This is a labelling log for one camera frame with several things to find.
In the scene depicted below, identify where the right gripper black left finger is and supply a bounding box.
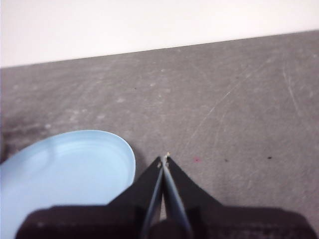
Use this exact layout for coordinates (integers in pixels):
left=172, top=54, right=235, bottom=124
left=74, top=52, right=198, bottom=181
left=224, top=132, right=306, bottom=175
left=14, top=155, right=164, bottom=239

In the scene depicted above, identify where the light blue round plate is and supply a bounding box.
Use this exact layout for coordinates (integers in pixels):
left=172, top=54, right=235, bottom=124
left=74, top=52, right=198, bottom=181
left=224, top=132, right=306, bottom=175
left=0, top=129, right=137, bottom=239

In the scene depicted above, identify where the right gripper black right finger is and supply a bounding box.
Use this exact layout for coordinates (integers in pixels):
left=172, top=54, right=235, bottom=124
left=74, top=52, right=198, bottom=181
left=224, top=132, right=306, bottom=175
left=163, top=156, right=318, bottom=239

